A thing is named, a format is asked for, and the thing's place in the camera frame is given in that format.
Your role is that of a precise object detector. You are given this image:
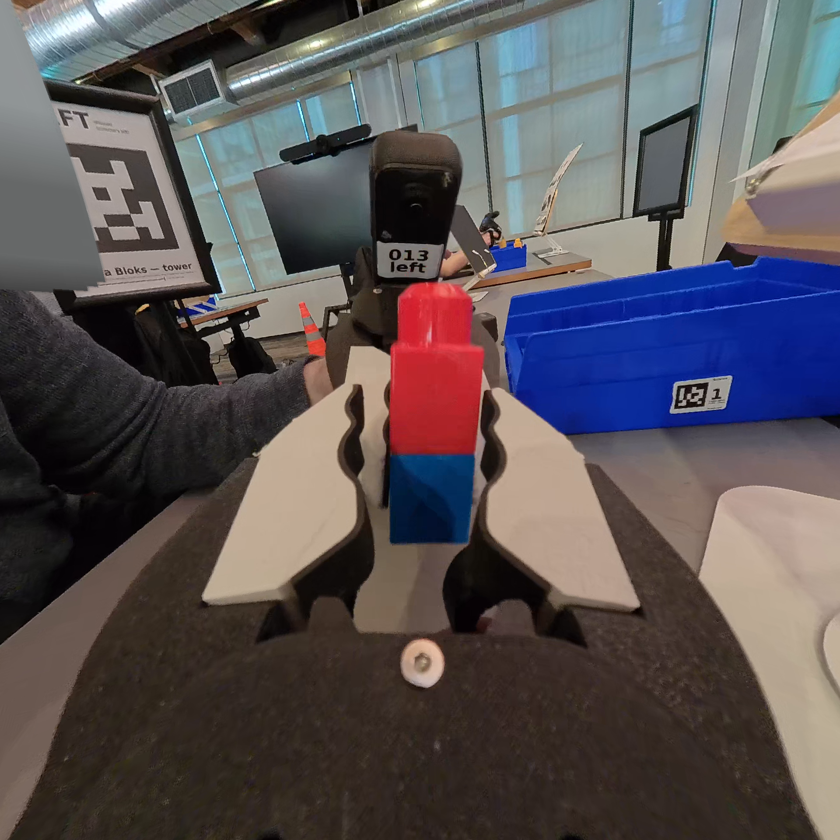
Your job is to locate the tilted document stand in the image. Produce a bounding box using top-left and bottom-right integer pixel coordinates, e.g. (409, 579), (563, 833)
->
(532, 145), (586, 240)

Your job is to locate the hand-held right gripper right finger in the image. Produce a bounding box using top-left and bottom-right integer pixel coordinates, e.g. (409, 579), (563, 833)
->
(444, 388), (641, 634)

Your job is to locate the instruction board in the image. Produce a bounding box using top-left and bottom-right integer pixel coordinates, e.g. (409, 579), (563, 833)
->
(722, 99), (840, 271)

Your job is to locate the large dark display screen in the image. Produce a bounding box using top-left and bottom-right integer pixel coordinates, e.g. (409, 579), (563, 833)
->
(254, 126), (421, 278)

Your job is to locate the black and white tag sign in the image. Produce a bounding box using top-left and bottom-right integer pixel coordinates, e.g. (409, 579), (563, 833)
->
(46, 82), (219, 307)

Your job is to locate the orange traffic cone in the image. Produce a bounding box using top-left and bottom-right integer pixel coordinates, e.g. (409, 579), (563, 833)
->
(298, 302), (328, 359)

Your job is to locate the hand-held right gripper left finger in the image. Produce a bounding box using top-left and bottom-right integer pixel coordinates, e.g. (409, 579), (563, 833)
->
(204, 384), (378, 634)

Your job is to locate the red toy building block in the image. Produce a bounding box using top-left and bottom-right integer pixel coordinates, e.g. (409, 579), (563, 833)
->
(389, 283), (485, 456)

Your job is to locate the wooden table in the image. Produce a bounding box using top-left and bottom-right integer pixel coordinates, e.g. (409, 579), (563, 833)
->
(466, 250), (594, 291)

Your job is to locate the small monitor on stand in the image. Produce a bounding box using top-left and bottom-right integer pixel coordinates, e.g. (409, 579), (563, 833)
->
(632, 105), (700, 274)

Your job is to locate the person's dark sweater torso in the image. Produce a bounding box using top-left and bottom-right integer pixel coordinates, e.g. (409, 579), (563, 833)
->
(0, 440), (214, 644)

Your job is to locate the blue toy building block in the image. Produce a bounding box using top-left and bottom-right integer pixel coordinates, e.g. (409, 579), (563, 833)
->
(389, 451), (475, 544)

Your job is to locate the person's left forearm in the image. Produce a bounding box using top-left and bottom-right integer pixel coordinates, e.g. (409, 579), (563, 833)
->
(0, 292), (316, 502)

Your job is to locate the black webcam bar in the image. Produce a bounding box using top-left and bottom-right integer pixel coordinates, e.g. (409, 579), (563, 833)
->
(280, 126), (374, 165)

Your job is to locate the silver air duct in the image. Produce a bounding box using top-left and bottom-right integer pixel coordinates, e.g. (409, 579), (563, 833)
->
(20, 0), (624, 109)

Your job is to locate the white document stand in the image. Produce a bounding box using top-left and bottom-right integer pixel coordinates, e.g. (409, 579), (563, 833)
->
(699, 486), (840, 840)

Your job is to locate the grey desk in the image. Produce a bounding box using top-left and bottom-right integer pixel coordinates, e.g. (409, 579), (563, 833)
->
(0, 269), (840, 840)

